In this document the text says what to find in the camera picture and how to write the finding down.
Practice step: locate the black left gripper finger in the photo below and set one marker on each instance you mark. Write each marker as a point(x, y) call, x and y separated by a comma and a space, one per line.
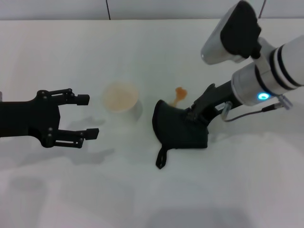
point(92, 133)
point(83, 99)

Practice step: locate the brown water stain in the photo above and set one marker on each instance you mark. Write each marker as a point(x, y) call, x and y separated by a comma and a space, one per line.
point(181, 92)

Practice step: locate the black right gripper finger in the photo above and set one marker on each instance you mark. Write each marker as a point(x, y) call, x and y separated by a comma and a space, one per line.
point(204, 125)
point(190, 114)

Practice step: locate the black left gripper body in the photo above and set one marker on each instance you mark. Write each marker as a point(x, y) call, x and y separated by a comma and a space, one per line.
point(28, 118)

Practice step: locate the dark blue rag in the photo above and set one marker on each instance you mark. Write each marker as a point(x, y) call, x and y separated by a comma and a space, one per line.
point(178, 130)

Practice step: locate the white paper cup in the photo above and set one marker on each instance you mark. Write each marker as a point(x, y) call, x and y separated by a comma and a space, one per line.
point(121, 97)

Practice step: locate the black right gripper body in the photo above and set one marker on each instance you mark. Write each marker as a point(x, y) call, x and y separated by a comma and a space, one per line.
point(213, 99)

